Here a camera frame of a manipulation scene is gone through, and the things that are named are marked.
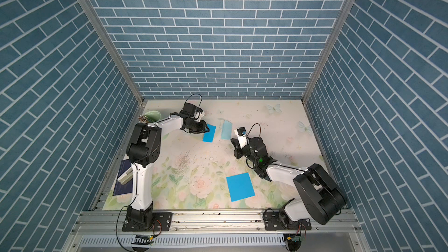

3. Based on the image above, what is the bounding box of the white stapler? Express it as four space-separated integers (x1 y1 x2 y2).
117 167 133 185

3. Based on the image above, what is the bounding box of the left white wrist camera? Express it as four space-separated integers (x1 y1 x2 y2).
194 108 205 122

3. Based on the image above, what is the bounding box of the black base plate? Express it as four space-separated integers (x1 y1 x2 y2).
122 211 173 232
262 208 312 232

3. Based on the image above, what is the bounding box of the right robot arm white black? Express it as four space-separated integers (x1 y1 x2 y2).
231 135 348 229

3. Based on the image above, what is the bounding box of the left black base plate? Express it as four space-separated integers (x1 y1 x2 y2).
122 211 173 232

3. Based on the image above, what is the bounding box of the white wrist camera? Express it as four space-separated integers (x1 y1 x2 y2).
231 127 250 151
194 108 205 122

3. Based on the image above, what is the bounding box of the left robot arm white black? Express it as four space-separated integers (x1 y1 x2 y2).
122 102 210 231

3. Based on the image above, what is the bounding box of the right camera black cable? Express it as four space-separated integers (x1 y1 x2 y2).
246 123 262 139

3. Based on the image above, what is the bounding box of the light blue square paper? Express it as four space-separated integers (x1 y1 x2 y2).
221 120 233 140

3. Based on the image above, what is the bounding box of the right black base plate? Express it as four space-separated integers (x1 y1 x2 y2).
262 208 312 232

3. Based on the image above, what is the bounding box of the green pencil cup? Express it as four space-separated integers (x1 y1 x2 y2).
141 110 161 123

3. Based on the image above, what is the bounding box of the camera black cable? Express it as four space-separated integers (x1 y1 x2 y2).
184 93 204 109
246 123 262 139

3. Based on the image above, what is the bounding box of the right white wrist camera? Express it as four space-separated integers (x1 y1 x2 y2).
231 127 250 151

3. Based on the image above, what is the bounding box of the aluminium mounting rail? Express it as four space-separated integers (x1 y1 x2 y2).
71 210 362 235

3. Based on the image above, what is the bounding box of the left camera black cable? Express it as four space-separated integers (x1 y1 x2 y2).
184 93 204 109

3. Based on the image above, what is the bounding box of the blue paper sheet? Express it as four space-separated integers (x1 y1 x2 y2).
203 124 216 143
226 173 256 202

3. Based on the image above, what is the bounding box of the dark blue notebook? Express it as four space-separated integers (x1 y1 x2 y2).
113 159 133 196

